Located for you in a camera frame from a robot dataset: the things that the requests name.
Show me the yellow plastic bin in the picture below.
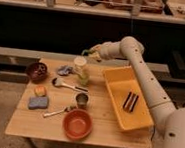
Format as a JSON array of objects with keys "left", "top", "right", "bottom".
[{"left": 103, "top": 66, "right": 154, "bottom": 132}]

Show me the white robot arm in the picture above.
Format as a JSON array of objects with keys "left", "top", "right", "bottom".
[{"left": 82, "top": 36, "right": 185, "bottom": 148}]

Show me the dark maroon bowl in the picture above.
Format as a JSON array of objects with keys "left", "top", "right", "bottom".
[{"left": 26, "top": 62, "right": 48, "bottom": 83}]

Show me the wooden table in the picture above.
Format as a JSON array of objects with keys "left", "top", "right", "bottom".
[{"left": 5, "top": 60, "right": 152, "bottom": 148}]

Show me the blue sponge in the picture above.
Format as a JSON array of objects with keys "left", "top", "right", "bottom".
[{"left": 28, "top": 96, "right": 49, "bottom": 110}]

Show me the blue crumpled cloth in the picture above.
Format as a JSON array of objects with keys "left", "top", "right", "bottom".
[{"left": 57, "top": 65, "right": 73, "bottom": 76}]

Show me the yellow orange toy fruit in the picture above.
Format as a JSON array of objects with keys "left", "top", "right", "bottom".
[{"left": 34, "top": 85, "right": 47, "bottom": 97}]

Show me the dark striped item in bin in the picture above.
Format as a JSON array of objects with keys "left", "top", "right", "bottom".
[{"left": 122, "top": 92, "right": 139, "bottom": 113}]

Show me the yellow-green gripper finger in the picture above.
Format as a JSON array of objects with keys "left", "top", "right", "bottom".
[{"left": 81, "top": 49, "right": 92, "bottom": 56}]

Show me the orange bowl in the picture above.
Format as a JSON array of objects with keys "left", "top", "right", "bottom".
[{"left": 62, "top": 109, "right": 93, "bottom": 141}]

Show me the metal spoon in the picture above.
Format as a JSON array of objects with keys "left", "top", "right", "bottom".
[{"left": 43, "top": 105, "right": 77, "bottom": 118}]

